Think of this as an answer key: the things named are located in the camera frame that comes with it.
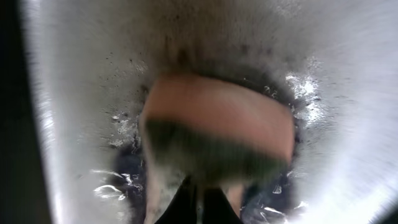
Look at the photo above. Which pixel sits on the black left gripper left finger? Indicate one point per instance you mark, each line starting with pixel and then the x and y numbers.
pixel 183 207

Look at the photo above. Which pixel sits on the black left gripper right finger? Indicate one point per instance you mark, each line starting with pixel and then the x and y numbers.
pixel 216 208

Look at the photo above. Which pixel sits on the pink and green sponge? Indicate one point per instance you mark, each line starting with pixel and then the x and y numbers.
pixel 221 134

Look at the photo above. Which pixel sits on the black tray with soapy water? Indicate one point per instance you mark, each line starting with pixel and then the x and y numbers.
pixel 70 114

